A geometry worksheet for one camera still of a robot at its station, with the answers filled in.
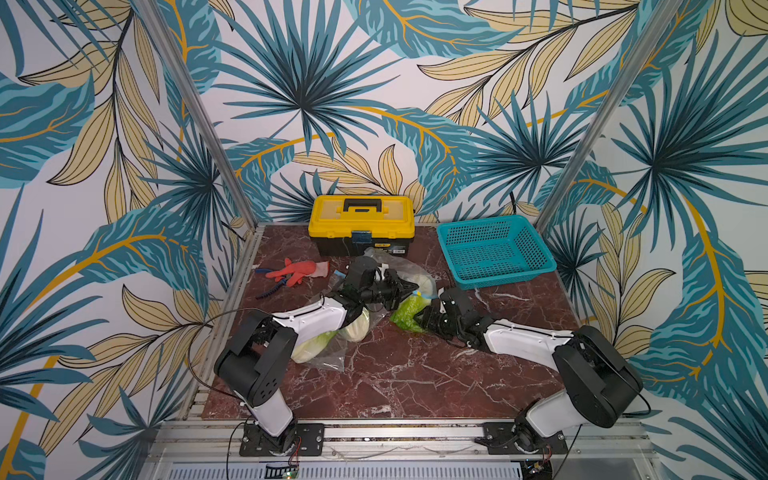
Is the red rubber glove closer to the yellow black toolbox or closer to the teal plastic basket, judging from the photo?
the yellow black toolbox

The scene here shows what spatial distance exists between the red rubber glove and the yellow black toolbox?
67 millimetres

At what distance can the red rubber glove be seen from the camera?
40.5 inches

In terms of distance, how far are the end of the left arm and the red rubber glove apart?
0.35m

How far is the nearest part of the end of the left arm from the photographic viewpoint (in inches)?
27.1

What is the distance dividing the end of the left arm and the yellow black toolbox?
21 centimetres

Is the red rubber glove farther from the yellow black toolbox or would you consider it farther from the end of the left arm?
the end of the left arm

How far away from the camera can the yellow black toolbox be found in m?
0.99
